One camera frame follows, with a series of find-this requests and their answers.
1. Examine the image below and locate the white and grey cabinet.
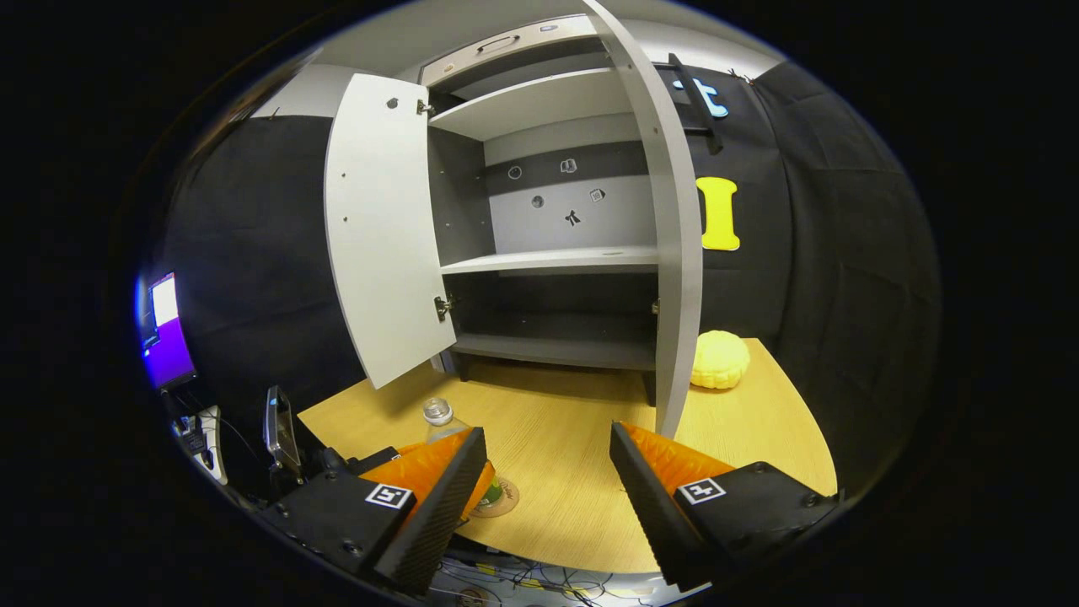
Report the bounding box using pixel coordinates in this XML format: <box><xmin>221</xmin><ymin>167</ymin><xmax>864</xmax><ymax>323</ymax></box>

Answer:
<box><xmin>419</xmin><ymin>13</ymin><xmax>660</xmax><ymax>406</ymax></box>

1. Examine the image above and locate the yellow round cushion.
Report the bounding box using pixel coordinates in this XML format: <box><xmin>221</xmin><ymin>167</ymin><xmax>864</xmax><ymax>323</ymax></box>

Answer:
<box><xmin>690</xmin><ymin>330</ymin><xmax>751</xmax><ymax>391</ymax></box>

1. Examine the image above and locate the clear bottle with green label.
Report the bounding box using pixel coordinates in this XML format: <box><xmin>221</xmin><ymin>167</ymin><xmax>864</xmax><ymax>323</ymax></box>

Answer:
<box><xmin>421</xmin><ymin>396</ymin><xmax>505</xmax><ymax>508</ymax></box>

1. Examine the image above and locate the white power strip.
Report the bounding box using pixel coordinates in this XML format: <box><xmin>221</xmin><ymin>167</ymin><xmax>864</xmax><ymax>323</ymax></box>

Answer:
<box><xmin>173</xmin><ymin>405</ymin><xmax>230</xmax><ymax>486</ymax></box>

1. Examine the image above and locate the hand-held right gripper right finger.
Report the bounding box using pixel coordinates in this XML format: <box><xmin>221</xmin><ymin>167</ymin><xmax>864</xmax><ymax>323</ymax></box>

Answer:
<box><xmin>609</xmin><ymin>420</ymin><xmax>844</xmax><ymax>593</ymax></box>

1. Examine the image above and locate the round brown coaster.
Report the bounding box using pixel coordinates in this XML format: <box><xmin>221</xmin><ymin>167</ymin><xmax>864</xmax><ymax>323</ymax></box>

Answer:
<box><xmin>468</xmin><ymin>476</ymin><xmax>521</xmax><ymax>518</ymax></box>

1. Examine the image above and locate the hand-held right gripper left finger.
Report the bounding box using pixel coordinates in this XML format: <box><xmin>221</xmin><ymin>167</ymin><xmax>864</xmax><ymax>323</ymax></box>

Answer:
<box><xmin>257</xmin><ymin>427</ymin><xmax>488</xmax><ymax>596</ymax></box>

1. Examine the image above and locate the lit monitor screen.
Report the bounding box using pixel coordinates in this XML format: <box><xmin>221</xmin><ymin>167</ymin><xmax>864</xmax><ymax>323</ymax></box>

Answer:
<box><xmin>139</xmin><ymin>271</ymin><xmax>197</xmax><ymax>390</ymax></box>

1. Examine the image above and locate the beige cabinet drawer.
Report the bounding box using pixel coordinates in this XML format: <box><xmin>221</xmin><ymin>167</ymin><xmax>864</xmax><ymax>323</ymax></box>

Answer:
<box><xmin>419</xmin><ymin>14</ymin><xmax>601</xmax><ymax>88</ymax></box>

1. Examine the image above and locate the white cabinet door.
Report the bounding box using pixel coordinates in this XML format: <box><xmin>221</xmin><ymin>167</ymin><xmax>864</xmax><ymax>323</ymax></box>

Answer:
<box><xmin>324</xmin><ymin>73</ymin><xmax>458</xmax><ymax>390</ymax></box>
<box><xmin>582</xmin><ymin>0</ymin><xmax>705</xmax><ymax>439</ymax></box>

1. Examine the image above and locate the tangle of floor cables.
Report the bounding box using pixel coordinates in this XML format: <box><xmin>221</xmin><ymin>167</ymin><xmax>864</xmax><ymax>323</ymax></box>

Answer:
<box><xmin>430</xmin><ymin>552</ymin><xmax>667</xmax><ymax>607</ymax></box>

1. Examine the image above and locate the black upright phone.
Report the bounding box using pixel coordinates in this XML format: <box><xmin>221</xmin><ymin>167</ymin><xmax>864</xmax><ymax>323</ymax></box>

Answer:
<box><xmin>264</xmin><ymin>385</ymin><xmax>304</xmax><ymax>481</ymax></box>

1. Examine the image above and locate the black bar door handle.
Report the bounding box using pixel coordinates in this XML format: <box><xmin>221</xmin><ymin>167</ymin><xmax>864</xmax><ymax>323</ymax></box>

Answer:
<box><xmin>653</xmin><ymin>52</ymin><xmax>726</xmax><ymax>157</ymax></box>

